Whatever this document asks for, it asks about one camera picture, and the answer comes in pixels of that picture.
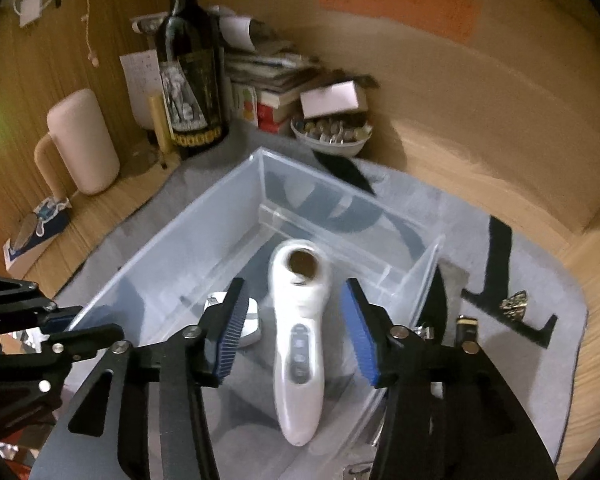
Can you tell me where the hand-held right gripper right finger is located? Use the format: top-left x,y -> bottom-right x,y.
345,278 -> 560,480

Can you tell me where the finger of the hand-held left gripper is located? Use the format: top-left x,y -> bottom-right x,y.
0,324 -> 126,428
0,272 -> 83,333

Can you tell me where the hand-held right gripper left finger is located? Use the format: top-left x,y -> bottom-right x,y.
30,277 -> 246,480

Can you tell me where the clear plastic storage box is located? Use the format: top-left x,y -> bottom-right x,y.
62,146 -> 446,480

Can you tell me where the white handheld massager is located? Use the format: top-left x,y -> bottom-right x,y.
268,240 -> 331,447

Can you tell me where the white power adapter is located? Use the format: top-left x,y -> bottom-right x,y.
205,292 -> 262,347

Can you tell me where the blue face mask packet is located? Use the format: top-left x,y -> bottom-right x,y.
2,197 -> 71,268

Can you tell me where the black and gold lighter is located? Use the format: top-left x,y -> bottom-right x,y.
455,315 -> 478,348

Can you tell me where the grey mat with black print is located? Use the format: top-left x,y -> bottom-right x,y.
55,125 -> 588,480

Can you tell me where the crumpled gold foil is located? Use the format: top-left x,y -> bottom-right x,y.
500,290 -> 528,321

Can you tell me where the pink mug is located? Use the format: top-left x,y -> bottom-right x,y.
34,88 -> 121,196

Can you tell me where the white bowl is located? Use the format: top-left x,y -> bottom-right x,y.
290,115 -> 373,158

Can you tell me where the yellow tube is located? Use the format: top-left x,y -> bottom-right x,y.
149,94 -> 173,156

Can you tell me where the stack of books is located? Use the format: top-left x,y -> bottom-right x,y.
225,35 -> 326,136

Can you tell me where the white paper sheet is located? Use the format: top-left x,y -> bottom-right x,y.
120,51 -> 161,128

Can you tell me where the dark wine bottle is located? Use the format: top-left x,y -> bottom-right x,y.
152,0 -> 231,161

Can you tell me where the rolled white paper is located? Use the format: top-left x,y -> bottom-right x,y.
215,7 -> 266,51

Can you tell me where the orange paper note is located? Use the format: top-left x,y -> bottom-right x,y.
319,0 -> 481,43

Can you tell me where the hanging string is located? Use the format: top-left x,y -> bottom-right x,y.
80,0 -> 101,66

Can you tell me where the white wall charger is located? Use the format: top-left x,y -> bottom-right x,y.
12,0 -> 43,28

